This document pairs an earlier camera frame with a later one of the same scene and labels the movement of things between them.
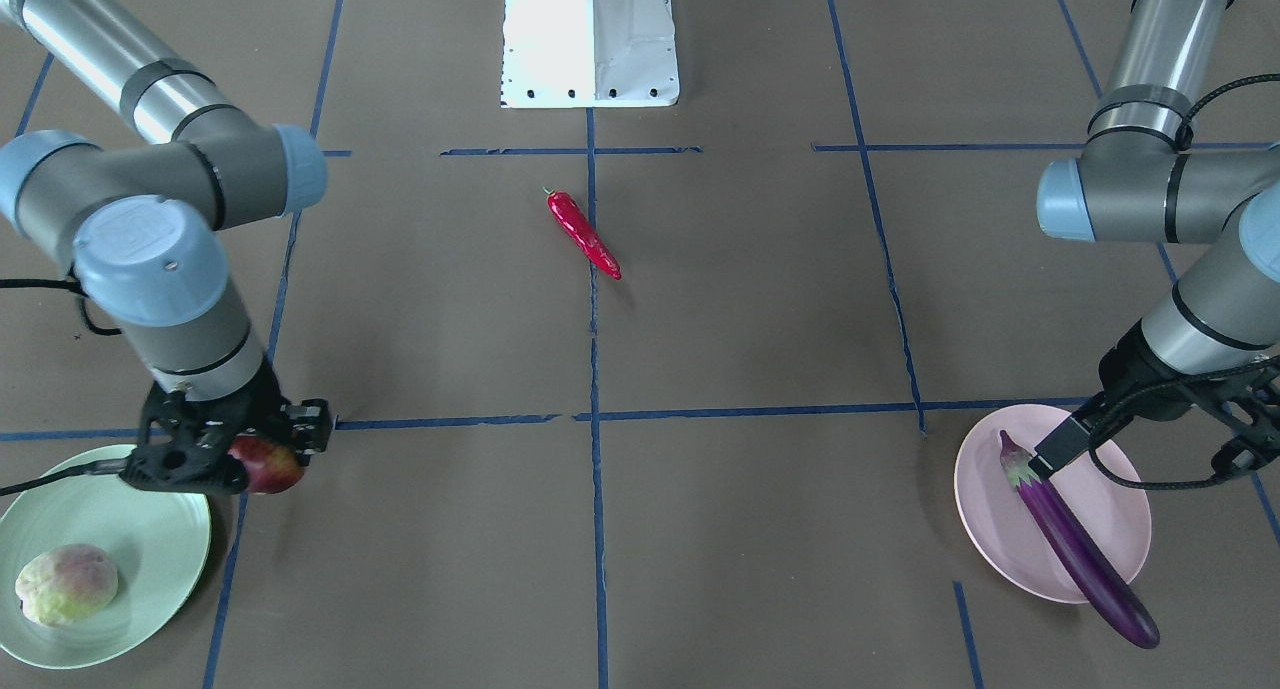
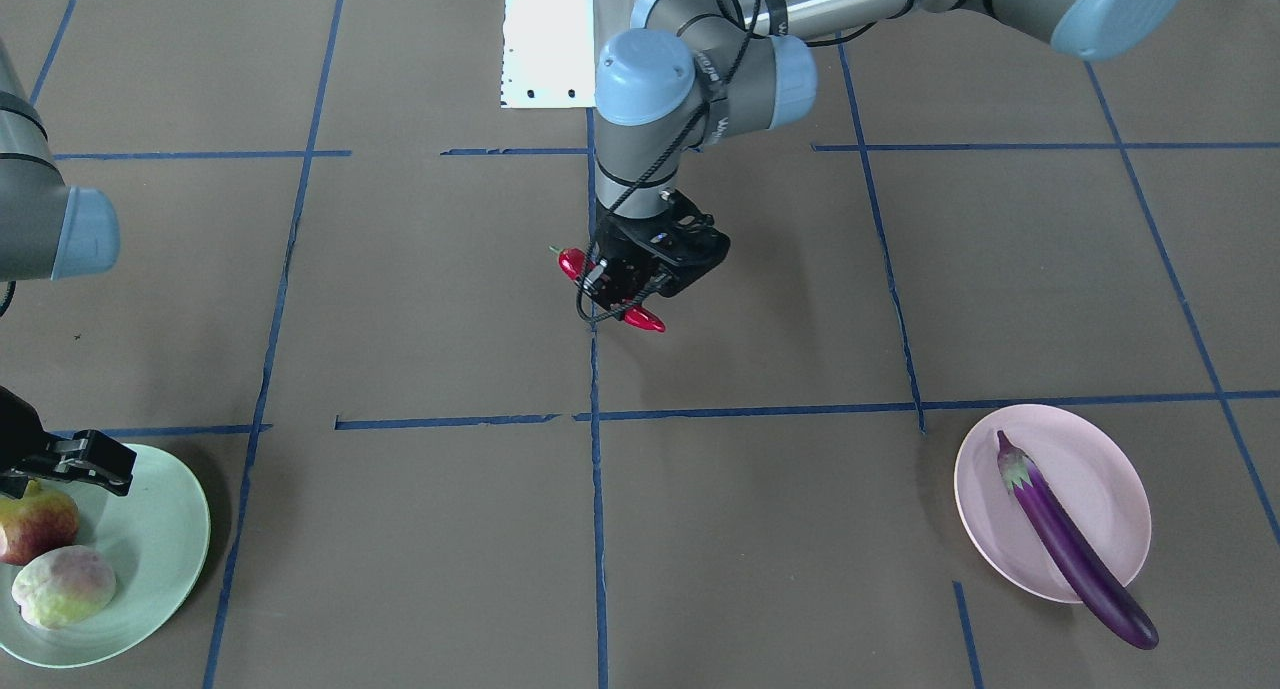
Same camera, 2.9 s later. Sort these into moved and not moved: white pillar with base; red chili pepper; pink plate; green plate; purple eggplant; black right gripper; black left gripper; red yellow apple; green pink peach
Moved: black left gripper; black right gripper; red chili pepper; red yellow apple
Not moved: green plate; green pink peach; pink plate; white pillar with base; purple eggplant
